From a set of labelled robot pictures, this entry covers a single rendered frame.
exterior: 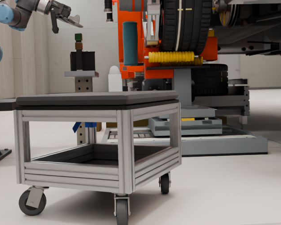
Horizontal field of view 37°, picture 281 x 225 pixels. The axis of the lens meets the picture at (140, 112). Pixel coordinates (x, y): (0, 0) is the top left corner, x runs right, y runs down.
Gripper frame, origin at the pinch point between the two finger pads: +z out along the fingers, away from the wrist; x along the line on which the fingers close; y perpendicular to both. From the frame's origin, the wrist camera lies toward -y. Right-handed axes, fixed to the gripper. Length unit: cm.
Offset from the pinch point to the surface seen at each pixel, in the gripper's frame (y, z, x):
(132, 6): 22.6, 21.3, -0.4
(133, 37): 8.8, 29.4, 12.4
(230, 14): 40, 73, -9
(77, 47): -10.6, 2.9, 3.0
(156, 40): 9.4, 40.3, -9.6
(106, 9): 12.4, 9.7, -13.3
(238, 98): 7, 118, 54
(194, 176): -44, 68, -78
